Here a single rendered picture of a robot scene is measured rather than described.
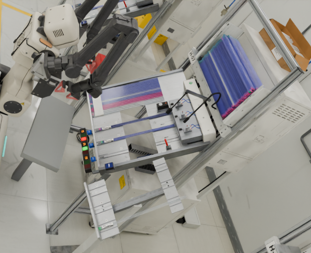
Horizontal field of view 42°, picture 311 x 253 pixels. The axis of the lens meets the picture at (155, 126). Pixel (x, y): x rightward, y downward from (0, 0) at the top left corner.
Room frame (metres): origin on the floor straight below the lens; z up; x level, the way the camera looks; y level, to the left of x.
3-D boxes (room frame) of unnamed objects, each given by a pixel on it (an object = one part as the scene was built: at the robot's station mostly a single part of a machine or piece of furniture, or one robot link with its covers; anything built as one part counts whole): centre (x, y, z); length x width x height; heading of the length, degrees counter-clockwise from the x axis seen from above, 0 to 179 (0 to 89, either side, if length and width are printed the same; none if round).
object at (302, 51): (2.68, -0.27, 1.82); 0.68 x 0.30 x 0.20; 43
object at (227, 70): (2.40, -0.12, 1.52); 0.51 x 0.13 x 0.27; 43
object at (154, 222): (2.53, -0.17, 0.31); 0.70 x 0.65 x 0.62; 43
